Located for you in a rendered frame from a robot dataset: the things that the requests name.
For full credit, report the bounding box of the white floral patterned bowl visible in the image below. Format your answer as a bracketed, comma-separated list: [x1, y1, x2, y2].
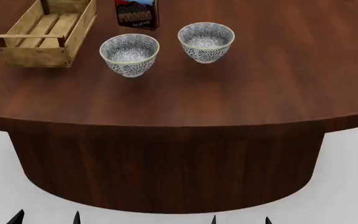
[99, 34, 160, 78]
[177, 22, 236, 64]

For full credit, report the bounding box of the dark wooden table pedestal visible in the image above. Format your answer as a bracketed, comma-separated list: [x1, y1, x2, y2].
[7, 116, 326, 215]

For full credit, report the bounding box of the wooden slatted crate tray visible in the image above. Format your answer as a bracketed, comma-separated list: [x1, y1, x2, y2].
[0, 0, 98, 68]

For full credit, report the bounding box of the chocolate pudding box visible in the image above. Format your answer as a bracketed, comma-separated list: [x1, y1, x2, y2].
[114, 0, 160, 31]

